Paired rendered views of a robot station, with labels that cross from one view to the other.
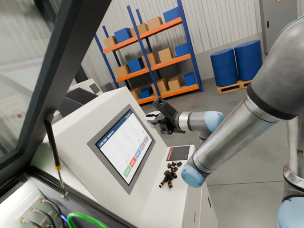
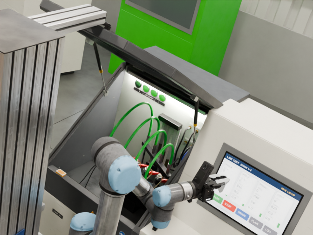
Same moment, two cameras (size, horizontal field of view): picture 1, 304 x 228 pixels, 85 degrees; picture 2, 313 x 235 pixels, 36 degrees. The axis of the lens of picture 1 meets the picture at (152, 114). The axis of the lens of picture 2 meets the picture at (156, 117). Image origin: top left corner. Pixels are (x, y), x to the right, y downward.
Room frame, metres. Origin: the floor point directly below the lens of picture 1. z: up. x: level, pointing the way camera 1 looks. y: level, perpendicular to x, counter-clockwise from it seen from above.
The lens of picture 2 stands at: (0.47, -1.69, 2.60)
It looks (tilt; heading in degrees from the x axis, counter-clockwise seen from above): 29 degrees down; 93
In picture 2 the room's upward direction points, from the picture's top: 15 degrees clockwise
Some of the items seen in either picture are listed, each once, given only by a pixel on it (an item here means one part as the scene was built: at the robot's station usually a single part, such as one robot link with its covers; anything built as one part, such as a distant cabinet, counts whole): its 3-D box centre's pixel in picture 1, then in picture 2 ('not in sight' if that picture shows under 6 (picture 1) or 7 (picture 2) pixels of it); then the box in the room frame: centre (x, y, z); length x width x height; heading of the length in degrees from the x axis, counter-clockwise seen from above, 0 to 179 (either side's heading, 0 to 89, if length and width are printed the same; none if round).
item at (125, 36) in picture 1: (149, 56); not in sight; (5.81, -0.61, 1.50); 2.78 x 0.86 x 3.00; 68
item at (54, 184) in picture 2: not in sight; (87, 206); (0.14, 0.28, 0.87); 0.62 x 0.04 x 0.16; 153
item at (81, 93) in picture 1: (92, 110); not in sight; (4.55, 1.50, 0.78); 1.30 x 0.85 x 1.55; 166
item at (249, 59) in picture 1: (236, 66); not in sight; (4.32, -2.60, 0.51); 1.20 x 0.85 x 1.02; 66
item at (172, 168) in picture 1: (170, 172); not in sight; (0.84, 0.02, 1.01); 0.23 x 0.11 x 0.06; 153
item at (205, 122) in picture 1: (206, 122); (167, 195); (0.51, -0.17, 1.43); 0.11 x 0.08 x 0.09; 42
